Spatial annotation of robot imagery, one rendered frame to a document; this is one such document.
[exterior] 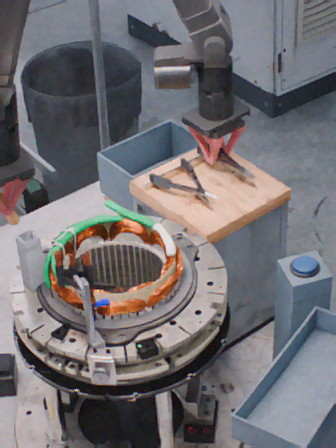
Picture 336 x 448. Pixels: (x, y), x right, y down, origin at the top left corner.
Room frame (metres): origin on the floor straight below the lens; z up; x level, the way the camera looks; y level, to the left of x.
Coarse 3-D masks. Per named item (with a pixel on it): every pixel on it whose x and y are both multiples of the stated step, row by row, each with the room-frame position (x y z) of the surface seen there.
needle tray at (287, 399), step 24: (312, 312) 1.07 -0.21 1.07; (312, 336) 1.06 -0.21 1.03; (288, 360) 1.00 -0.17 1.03; (312, 360) 1.01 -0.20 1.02; (264, 384) 0.94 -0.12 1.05; (288, 384) 0.96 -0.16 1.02; (312, 384) 0.96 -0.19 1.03; (240, 408) 0.89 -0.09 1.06; (264, 408) 0.92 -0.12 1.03; (288, 408) 0.92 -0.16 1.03; (312, 408) 0.92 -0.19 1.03; (240, 432) 0.87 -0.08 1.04; (264, 432) 0.85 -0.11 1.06; (288, 432) 0.88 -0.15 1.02; (312, 432) 0.84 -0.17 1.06
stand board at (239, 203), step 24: (168, 168) 1.45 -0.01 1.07; (216, 168) 1.44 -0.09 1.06; (144, 192) 1.39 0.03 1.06; (168, 192) 1.38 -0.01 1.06; (216, 192) 1.37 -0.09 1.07; (240, 192) 1.37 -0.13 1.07; (264, 192) 1.37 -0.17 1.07; (288, 192) 1.37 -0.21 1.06; (168, 216) 1.34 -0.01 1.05; (192, 216) 1.31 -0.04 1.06; (216, 216) 1.31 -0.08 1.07; (240, 216) 1.31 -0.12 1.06; (216, 240) 1.27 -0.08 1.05
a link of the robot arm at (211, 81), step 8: (192, 64) 1.41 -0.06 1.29; (200, 64) 1.41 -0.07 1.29; (192, 72) 1.41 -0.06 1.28; (200, 72) 1.42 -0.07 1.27; (208, 72) 1.41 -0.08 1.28; (216, 72) 1.40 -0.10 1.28; (224, 72) 1.41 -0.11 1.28; (192, 80) 1.42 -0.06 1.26; (200, 80) 1.42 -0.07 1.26; (208, 80) 1.41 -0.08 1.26; (216, 80) 1.40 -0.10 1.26; (224, 80) 1.41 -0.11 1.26; (232, 80) 1.42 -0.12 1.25; (208, 88) 1.41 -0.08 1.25; (216, 88) 1.40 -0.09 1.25; (224, 88) 1.41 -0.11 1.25
